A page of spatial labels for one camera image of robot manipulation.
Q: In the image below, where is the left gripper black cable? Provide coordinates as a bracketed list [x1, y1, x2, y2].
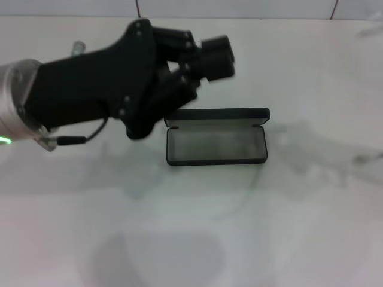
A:
[49, 118, 108, 146]

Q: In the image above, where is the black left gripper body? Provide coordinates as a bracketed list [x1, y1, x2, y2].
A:
[23, 18, 168, 140]

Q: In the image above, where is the black glasses case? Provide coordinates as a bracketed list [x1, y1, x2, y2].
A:
[163, 107, 270, 167]

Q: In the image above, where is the silver cylindrical connector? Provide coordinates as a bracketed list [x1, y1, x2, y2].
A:
[70, 41, 86, 57]

